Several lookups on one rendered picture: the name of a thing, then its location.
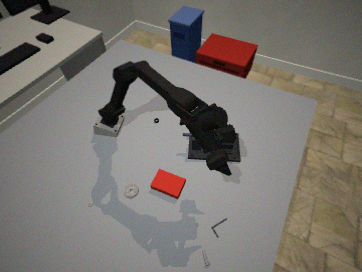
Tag grey flat washer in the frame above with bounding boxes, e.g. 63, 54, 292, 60
124, 184, 139, 198

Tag red rectangular block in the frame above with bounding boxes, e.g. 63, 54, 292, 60
150, 169, 186, 199

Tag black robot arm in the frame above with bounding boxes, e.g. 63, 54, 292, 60
98, 60, 236, 147

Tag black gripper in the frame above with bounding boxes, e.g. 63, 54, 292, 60
194, 130, 232, 176

